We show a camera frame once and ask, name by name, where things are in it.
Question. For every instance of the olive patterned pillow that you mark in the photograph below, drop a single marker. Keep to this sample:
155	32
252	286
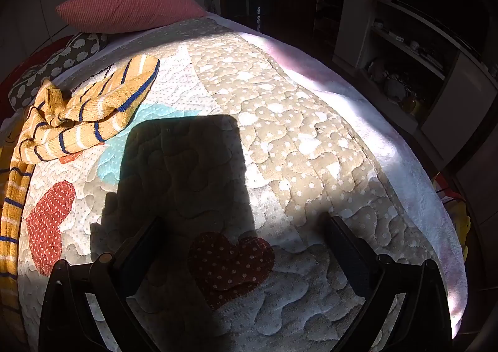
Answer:
74	50

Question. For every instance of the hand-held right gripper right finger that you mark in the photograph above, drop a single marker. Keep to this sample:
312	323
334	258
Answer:
350	254

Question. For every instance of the white shelf unit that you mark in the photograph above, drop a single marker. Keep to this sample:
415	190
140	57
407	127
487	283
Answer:
459	95

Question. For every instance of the yellow fabric item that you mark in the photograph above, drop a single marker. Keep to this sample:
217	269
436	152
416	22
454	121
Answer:
463	227

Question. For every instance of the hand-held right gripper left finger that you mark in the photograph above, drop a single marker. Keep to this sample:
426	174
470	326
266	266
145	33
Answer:
134	262

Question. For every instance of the white teapot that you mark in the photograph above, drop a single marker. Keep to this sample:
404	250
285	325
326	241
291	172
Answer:
393	87

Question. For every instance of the dark shelving rack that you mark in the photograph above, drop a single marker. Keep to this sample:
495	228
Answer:
330	5

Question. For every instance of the yellow jar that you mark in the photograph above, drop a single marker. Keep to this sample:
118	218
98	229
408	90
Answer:
411	102

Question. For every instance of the patchwork quilt with hearts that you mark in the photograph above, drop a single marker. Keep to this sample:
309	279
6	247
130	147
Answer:
291	122

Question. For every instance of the yellow blue-striped towel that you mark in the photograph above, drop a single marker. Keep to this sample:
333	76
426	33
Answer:
101	102

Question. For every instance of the pink ribbed pillow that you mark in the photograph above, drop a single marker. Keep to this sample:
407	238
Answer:
128	5

